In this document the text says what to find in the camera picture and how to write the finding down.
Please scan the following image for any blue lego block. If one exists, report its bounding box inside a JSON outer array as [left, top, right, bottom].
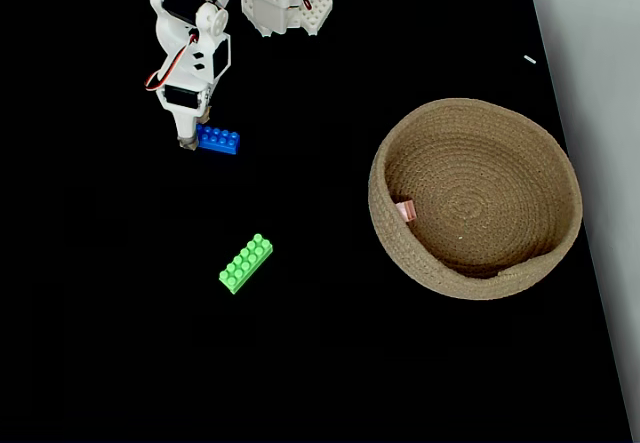
[[195, 123, 242, 156]]

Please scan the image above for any green lego block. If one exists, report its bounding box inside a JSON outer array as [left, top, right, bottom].
[[218, 233, 275, 296]]

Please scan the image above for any pink lego block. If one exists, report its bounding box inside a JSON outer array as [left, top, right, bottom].
[[394, 199, 418, 223]]

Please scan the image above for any woven rope basket tray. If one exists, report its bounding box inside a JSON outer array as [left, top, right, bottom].
[[368, 97, 584, 301]]

